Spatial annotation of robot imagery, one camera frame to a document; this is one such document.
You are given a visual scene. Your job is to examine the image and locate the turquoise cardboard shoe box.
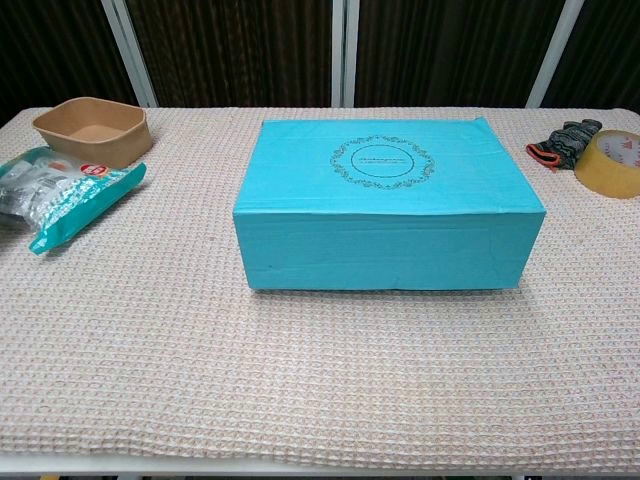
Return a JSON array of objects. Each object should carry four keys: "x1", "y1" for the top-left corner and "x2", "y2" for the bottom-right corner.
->
[{"x1": 232, "y1": 117, "x2": 548, "y2": 292}]

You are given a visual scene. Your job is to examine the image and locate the beige waffle tablecloth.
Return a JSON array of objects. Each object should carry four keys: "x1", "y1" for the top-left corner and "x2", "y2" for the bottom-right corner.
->
[{"x1": 0, "y1": 106, "x2": 640, "y2": 474}]

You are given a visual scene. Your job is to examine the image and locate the brown paper bowl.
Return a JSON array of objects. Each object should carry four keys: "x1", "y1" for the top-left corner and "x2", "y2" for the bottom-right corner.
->
[{"x1": 32, "y1": 97, "x2": 154, "y2": 170}]

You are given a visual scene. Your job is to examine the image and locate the teal and silver snack bag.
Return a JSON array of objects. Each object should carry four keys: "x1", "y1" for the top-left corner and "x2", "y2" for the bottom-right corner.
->
[{"x1": 0, "y1": 146, "x2": 148, "y2": 256}]

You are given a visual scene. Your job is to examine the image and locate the yellowish packing tape roll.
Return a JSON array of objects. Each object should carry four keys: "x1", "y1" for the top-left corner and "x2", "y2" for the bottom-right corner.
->
[{"x1": 573, "y1": 128, "x2": 640, "y2": 200}]

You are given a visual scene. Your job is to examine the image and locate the white frame post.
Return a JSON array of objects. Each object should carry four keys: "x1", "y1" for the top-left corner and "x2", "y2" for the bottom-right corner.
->
[
  {"x1": 331, "y1": 0, "x2": 360, "y2": 108},
  {"x1": 526, "y1": 0, "x2": 585, "y2": 108},
  {"x1": 99, "y1": 0, "x2": 160, "y2": 108}
]

